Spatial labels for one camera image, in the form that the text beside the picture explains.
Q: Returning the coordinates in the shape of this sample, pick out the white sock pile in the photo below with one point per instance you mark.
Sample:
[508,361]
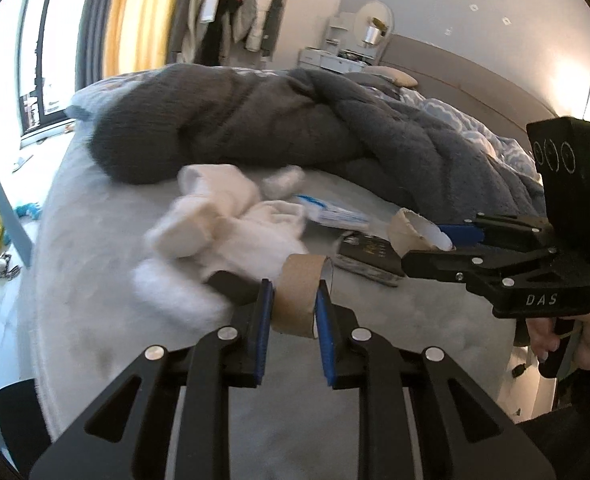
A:
[219,222]

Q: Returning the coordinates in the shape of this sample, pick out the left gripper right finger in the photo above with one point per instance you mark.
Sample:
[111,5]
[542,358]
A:
[342,361]

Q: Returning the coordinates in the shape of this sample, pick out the beige pillow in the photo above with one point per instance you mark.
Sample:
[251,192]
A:
[397,77]

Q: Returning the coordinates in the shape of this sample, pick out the person's right hand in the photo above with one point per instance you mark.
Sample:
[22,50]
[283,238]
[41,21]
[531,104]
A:
[570,334]

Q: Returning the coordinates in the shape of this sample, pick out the dark grey fluffy blanket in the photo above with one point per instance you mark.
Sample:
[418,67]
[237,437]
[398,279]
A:
[194,114]

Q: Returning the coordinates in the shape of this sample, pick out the grey bed sheet mattress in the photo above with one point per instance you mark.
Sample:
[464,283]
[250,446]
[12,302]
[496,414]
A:
[92,316]

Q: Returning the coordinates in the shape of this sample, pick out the grey upholstered headboard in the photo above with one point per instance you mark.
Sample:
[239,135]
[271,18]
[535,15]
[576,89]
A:
[503,107]

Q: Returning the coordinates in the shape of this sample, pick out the hanging clothes rack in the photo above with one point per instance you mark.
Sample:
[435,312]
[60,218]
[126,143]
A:
[208,31]

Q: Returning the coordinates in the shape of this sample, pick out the keys with white ball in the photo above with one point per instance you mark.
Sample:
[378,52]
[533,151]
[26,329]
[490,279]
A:
[8,270]

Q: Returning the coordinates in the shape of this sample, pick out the blue white plastic wrapper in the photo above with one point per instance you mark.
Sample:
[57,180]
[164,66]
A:
[333,216]

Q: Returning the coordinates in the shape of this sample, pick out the blue patterned bed sheet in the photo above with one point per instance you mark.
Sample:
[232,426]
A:
[507,151]

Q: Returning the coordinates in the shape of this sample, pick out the light blue side table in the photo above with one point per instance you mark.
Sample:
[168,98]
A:
[18,236]

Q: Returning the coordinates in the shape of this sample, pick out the grey curtain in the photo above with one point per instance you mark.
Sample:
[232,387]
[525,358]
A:
[90,43]

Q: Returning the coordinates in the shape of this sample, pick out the brown cardboard tube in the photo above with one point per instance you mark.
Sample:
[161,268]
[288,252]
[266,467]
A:
[294,301]

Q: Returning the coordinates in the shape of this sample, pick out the black framed window door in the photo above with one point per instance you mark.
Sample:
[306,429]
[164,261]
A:
[46,53]

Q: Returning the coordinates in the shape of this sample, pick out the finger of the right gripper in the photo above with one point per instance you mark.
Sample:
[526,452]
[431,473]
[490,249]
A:
[465,265]
[462,233]

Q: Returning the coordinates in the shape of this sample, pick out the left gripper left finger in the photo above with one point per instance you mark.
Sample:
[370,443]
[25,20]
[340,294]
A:
[245,359]

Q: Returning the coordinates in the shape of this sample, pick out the black small box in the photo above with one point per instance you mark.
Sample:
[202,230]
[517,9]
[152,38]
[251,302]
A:
[369,256]

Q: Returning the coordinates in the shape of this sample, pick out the teal plush toy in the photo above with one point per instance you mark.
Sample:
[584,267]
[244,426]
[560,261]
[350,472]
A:
[31,211]

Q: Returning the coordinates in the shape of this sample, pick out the yellow curtain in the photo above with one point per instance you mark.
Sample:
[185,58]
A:
[136,35]

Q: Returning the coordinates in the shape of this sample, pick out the white vanity desk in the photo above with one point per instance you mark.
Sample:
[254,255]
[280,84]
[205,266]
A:
[340,52]

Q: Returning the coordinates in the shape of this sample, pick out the crushed cardboard tube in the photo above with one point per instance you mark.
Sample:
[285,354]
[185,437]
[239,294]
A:
[410,232]

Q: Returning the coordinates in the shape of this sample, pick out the round vanity mirror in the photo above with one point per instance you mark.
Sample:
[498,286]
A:
[373,23]

